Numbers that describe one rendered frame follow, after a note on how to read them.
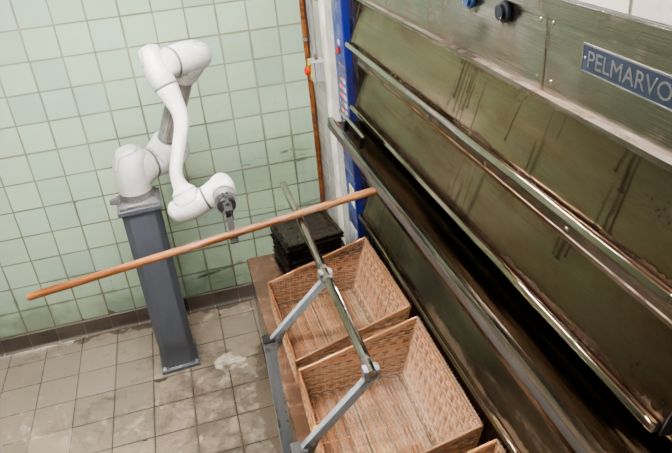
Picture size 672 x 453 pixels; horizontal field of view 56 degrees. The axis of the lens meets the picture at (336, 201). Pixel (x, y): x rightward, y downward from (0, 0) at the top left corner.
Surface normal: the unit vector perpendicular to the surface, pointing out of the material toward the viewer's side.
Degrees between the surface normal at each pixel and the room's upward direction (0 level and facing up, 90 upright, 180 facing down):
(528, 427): 70
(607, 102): 90
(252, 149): 90
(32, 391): 0
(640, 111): 90
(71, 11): 90
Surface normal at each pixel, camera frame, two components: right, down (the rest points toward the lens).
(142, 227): 0.32, 0.42
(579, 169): -0.93, -0.12
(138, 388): -0.08, -0.88
